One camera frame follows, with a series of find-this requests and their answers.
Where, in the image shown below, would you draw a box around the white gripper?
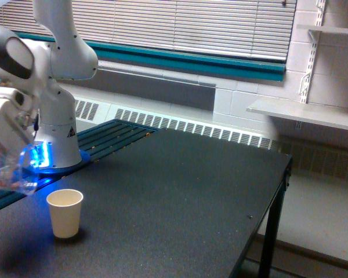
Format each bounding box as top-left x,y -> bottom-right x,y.
0,87 -> 38,167

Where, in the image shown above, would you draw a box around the clear plastic cup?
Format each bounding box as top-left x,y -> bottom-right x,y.
0,145 -> 39,195

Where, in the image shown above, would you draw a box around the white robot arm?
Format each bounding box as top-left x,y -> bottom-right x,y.
0,1 -> 98,170

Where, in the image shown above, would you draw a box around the white baseboard radiator cover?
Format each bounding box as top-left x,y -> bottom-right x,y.
74,94 -> 281,151

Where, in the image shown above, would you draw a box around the white paper cup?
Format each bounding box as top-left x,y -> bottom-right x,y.
46,189 -> 84,239

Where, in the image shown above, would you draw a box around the teal window sill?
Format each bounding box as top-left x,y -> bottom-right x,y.
16,31 -> 287,83

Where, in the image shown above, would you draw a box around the white window blinds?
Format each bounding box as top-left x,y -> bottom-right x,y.
0,0 -> 297,61

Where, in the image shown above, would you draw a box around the black table leg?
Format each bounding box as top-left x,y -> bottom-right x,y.
258,162 -> 292,277

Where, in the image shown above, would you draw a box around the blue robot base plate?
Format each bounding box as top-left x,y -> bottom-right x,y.
36,150 -> 91,174

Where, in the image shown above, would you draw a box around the blue slotted aluminium rail bed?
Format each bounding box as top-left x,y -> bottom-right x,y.
0,120 -> 158,210

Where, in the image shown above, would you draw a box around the white lower wall shelf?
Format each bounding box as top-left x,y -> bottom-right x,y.
246,98 -> 348,130

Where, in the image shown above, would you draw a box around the white wall shelf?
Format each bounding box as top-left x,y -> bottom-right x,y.
296,24 -> 348,35
246,98 -> 348,130

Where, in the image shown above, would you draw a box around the white shelf standard rail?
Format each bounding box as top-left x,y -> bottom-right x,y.
299,0 -> 327,104

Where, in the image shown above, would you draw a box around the white upper wall shelf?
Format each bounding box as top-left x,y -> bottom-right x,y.
296,24 -> 348,35

